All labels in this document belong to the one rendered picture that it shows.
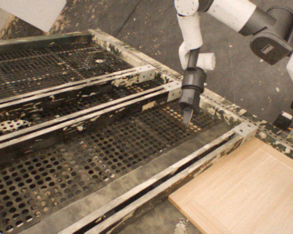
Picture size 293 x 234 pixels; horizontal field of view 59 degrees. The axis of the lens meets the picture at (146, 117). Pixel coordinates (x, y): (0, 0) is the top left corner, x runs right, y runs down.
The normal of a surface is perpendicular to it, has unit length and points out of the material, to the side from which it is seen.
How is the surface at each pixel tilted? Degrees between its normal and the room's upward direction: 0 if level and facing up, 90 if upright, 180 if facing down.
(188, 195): 57
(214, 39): 0
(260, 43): 65
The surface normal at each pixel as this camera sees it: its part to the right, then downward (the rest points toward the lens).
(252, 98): -0.55, -0.20
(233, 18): -0.46, 0.69
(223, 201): 0.13, -0.81
